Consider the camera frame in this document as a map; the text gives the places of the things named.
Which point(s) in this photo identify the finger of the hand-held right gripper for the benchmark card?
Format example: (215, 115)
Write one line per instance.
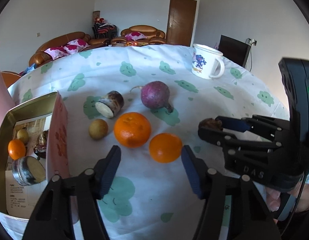
(234, 124)
(219, 137)

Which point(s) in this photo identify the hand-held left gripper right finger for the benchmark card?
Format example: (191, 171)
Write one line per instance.
(192, 172)

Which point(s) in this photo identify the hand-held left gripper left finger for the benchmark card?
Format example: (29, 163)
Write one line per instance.
(110, 170)

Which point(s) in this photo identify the medium orange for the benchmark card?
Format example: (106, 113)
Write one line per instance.
(165, 148)

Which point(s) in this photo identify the small brown round fruit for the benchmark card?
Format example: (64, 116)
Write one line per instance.
(98, 129)

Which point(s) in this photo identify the large orange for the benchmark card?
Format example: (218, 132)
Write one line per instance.
(132, 130)

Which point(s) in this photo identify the pink metal tin box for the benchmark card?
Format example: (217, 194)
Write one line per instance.
(59, 130)

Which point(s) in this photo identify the cut yam piece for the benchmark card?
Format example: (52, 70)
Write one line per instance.
(112, 100)

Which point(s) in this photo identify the purple radish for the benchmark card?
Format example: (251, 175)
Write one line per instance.
(154, 95)

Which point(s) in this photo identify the short round yam slice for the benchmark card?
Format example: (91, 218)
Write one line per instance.
(29, 172)

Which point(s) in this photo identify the small yellow round fruit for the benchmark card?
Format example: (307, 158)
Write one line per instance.
(22, 136)

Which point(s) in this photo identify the small orange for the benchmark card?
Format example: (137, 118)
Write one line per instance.
(16, 150)

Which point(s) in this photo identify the person's right hand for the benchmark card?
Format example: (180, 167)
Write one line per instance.
(273, 200)

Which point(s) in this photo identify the white mug with blue print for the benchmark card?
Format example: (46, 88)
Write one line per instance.
(203, 62)

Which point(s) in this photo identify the black television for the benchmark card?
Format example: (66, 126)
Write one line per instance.
(233, 51)

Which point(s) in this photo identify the printed paper sheet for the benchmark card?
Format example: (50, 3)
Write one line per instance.
(19, 196)

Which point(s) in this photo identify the white tablecloth with green clouds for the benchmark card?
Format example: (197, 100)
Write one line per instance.
(144, 62)

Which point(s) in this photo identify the brown wooden door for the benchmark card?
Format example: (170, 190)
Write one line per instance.
(182, 21)

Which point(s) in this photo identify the wooden coffee table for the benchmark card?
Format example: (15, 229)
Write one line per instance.
(130, 44)

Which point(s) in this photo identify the blue cloth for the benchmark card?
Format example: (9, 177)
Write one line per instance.
(29, 70)

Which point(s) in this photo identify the pink flowered pillow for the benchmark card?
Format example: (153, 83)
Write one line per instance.
(77, 45)
(135, 36)
(57, 52)

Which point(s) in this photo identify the brown leather armchair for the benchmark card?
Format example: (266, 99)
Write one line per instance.
(142, 28)

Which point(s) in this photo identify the orange-brown wooden chair back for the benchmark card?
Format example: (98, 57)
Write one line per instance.
(9, 78)

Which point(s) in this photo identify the pink electric kettle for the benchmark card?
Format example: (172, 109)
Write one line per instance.
(0, 85)

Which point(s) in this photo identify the stack of dark chairs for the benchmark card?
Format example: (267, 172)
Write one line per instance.
(104, 30)

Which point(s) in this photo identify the brown leather sofa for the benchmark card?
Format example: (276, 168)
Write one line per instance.
(59, 38)

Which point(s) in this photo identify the tall brown vase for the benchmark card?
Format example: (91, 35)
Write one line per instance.
(96, 16)

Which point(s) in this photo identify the wall power outlet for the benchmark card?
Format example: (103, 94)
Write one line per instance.
(252, 41)

